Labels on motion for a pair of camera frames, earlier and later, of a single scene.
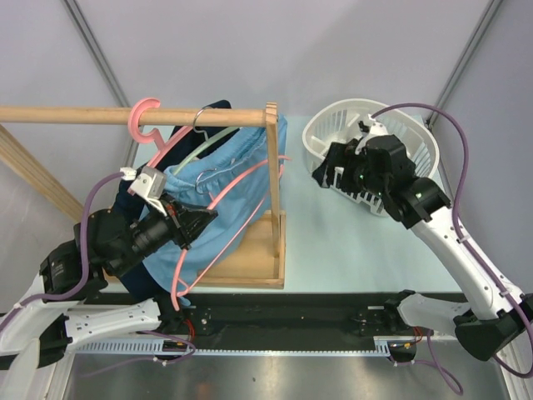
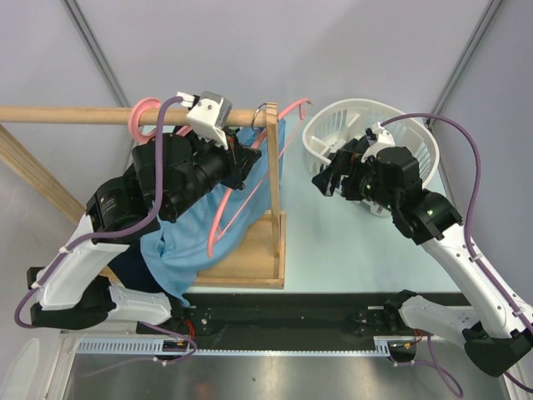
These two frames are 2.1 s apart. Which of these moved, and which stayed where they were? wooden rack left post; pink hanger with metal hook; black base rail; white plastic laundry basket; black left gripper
Moved: black left gripper; pink hanger with metal hook
Stayed: wooden rack left post; black base rail; white plastic laundry basket
